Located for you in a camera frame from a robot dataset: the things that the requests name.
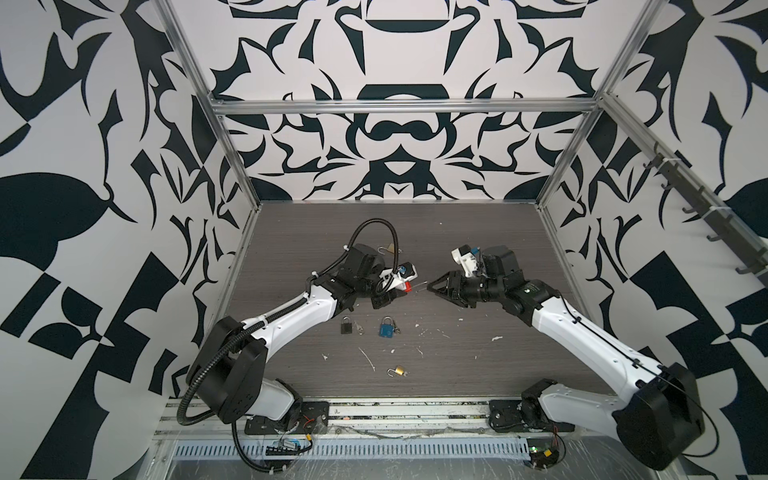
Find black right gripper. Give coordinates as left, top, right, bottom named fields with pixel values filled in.
left=427, top=270, right=506, bottom=307

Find blue padlock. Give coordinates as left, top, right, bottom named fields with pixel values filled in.
left=378, top=316, right=400, bottom=338

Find small black padlock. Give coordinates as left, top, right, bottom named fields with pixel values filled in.
left=340, top=316, right=354, bottom=335

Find small brass padlock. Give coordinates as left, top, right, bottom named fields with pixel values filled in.
left=387, top=366, right=408, bottom=378
left=377, top=243, right=401, bottom=255

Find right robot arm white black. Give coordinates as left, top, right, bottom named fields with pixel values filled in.
left=427, top=245, right=705, bottom=471

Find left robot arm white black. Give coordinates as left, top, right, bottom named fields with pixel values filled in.
left=177, top=244, right=417, bottom=426

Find left circuit board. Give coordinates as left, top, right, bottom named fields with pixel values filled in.
left=264, top=436, right=314, bottom=456

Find circuit board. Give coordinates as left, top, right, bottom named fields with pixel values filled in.
left=264, top=436, right=314, bottom=456
left=524, top=436, right=567, bottom=471

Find right circuit board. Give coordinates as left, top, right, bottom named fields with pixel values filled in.
left=524, top=436, right=567, bottom=471

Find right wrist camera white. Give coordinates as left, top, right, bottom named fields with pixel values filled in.
left=451, top=245, right=482, bottom=278

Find black corrugated cable conduit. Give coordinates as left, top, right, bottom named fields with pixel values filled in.
left=175, top=217, right=401, bottom=474

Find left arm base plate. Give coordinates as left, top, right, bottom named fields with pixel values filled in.
left=244, top=401, right=330, bottom=436

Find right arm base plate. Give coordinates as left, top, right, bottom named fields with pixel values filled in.
left=488, top=399, right=540, bottom=433

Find white slotted cable duct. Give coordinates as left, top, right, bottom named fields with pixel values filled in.
left=173, top=437, right=531, bottom=461

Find black coat hook rail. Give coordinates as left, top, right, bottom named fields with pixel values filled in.
left=644, top=141, right=767, bottom=288

